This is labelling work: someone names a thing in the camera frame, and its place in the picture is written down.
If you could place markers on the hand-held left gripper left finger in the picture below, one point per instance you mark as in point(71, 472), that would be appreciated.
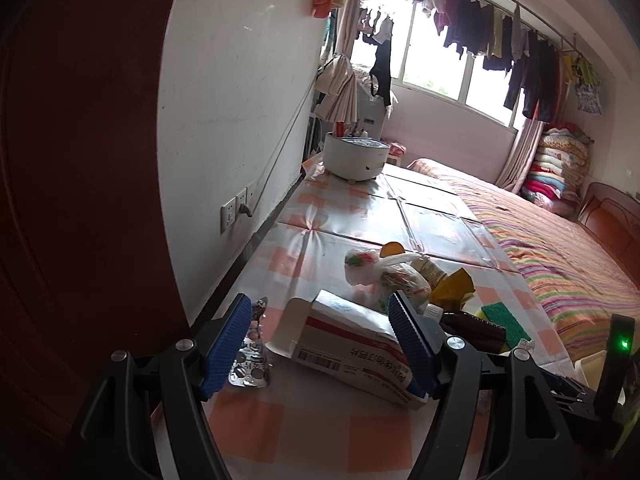
point(225, 350)

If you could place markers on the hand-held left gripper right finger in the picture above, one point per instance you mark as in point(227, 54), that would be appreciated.
point(412, 345)

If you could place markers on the cream plastic bin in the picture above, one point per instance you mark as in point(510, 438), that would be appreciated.
point(589, 364)

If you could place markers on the yellow snack wrapper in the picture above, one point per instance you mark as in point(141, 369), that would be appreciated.
point(455, 287)

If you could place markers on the printed plastic bag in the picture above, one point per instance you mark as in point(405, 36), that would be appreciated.
point(365, 271)

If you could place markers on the silver pill blister pack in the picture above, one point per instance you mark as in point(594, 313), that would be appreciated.
point(250, 366)

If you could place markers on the white bottle cap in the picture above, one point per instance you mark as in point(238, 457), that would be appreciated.
point(434, 311)

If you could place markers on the dark brown wrapper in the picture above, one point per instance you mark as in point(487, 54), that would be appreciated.
point(475, 331)

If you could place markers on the white and red medicine box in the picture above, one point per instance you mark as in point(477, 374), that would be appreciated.
point(345, 340)

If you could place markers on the crumpled foil piece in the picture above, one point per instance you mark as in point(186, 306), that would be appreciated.
point(527, 344)

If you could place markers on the green and yellow sponge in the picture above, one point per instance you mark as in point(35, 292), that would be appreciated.
point(500, 313)

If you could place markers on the striped bed sheet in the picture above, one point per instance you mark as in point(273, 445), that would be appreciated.
point(550, 260)

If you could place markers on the orange checked tablecloth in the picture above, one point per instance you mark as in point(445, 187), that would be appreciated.
point(350, 210)

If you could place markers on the wooden headboard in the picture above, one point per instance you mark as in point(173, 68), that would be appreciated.
point(610, 225)

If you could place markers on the pink stool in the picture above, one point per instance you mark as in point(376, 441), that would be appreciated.
point(396, 150)

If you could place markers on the white round utensil holder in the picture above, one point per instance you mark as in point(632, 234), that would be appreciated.
point(352, 157)

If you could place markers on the stack of folded blankets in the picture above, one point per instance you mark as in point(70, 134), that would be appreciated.
point(555, 170)

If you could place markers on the pink curtain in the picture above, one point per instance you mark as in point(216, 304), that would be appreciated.
point(522, 155)

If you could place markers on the white covered appliance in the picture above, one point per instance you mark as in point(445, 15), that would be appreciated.
point(370, 110)

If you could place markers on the tied striped curtain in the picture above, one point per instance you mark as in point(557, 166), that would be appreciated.
point(340, 85)

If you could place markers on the window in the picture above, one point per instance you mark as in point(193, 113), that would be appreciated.
point(440, 70)

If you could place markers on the black hanging garment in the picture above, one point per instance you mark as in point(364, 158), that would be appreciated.
point(382, 70)

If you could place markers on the row of hanging clothes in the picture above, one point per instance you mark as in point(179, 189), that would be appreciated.
point(500, 35)

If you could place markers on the white wall socket with plug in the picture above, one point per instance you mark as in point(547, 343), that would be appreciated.
point(242, 202)

